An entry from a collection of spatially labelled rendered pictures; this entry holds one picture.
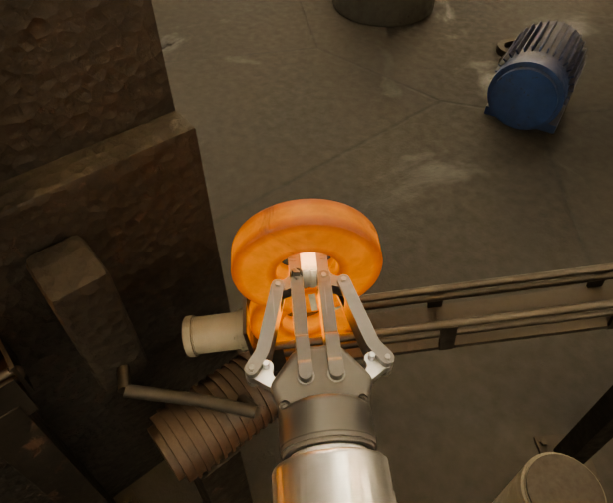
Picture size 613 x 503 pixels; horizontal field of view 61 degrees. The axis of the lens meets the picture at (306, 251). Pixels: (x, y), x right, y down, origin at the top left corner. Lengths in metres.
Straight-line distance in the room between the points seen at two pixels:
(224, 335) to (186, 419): 0.18
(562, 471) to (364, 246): 0.54
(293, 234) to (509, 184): 1.72
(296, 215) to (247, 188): 1.53
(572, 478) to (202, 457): 0.55
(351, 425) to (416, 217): 1.55
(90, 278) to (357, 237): 0.37
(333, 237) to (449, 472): 1.02
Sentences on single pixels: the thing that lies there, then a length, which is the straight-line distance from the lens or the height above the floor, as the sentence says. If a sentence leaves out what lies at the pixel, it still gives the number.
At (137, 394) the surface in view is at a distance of 0.84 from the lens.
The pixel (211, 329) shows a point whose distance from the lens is 0.75.
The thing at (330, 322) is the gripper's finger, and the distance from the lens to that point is 0.46.
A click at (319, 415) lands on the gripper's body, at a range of 0.40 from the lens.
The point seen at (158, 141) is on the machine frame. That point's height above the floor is 0.87.
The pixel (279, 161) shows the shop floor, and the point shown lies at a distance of 2.11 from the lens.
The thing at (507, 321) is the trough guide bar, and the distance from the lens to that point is 0.80.
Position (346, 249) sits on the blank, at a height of 0.94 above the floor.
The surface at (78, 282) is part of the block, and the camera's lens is 0.71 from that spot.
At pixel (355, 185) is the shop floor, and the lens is 2.01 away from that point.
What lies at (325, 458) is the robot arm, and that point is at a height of 0.95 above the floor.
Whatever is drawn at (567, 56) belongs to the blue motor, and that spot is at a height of 0.30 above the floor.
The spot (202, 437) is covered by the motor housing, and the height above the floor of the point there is 0.52.
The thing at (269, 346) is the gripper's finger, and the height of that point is 0.93.
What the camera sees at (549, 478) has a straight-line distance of 0.91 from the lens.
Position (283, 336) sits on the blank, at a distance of 0.76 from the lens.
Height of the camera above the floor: 1.31
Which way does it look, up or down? 48 degrees down
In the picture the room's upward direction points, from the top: straight up
